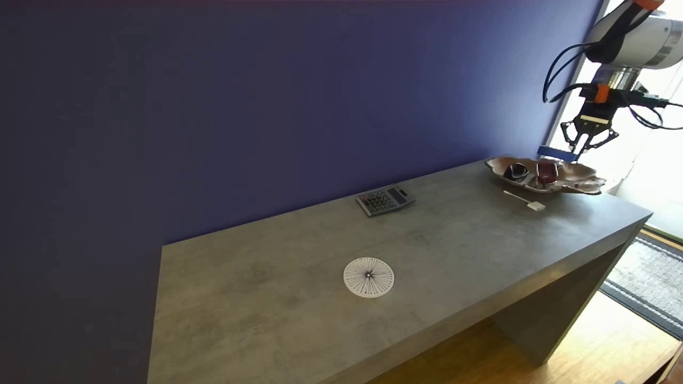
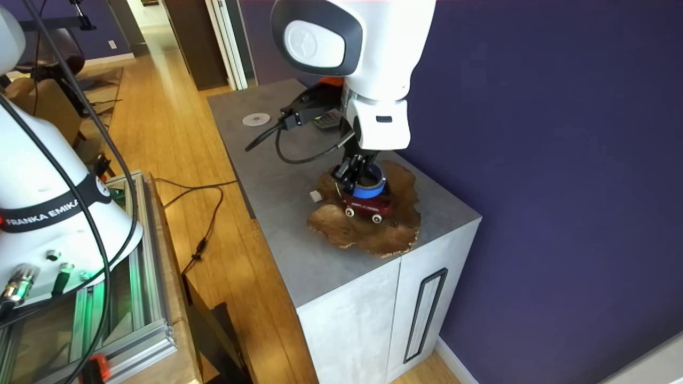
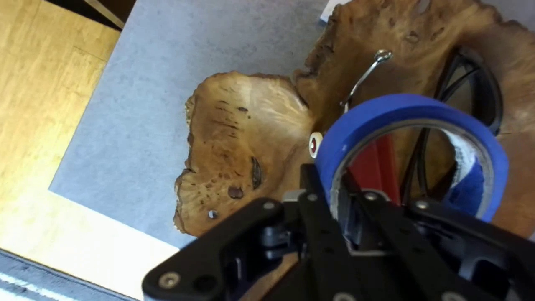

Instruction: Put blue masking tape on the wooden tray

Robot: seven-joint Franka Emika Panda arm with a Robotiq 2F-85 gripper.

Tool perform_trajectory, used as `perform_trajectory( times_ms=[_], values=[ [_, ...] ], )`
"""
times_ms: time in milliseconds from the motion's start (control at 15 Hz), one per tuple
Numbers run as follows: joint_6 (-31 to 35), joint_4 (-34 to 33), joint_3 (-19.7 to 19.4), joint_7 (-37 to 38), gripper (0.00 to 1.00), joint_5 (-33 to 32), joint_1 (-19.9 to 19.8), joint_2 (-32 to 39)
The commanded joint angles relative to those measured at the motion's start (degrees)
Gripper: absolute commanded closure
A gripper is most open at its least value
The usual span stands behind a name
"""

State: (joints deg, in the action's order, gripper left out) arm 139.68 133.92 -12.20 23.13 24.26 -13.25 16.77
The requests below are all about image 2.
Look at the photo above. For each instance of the aluminium robot stand frame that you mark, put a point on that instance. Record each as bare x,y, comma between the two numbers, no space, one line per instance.
146,298

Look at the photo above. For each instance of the white wall outlet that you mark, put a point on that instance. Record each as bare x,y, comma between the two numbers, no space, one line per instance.
111,43

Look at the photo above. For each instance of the black office chair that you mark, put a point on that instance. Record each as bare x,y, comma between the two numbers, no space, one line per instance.
66,66

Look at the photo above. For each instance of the red clamp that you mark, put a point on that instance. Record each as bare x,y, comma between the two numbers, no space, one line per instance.
95,367

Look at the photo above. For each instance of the white compact disc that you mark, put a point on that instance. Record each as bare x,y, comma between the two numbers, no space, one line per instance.
256,118

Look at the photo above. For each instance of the brown wooden tray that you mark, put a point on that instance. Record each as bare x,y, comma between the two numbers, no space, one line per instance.
370,238

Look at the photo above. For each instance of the small white block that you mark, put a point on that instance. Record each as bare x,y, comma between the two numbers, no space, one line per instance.
316,195

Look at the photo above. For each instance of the red toy wagon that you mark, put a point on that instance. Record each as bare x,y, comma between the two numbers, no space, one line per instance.
365,207

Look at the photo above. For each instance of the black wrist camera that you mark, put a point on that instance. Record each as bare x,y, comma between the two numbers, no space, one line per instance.
316,103

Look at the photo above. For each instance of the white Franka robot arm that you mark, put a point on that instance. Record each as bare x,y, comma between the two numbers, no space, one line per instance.
370,64

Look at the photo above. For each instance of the black camera stand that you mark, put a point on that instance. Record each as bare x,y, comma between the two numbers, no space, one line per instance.
70,18

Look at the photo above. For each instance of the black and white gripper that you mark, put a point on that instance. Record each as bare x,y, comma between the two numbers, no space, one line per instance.
358,164

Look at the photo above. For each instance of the grey cabinet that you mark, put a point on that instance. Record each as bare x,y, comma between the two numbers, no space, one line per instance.
284,198

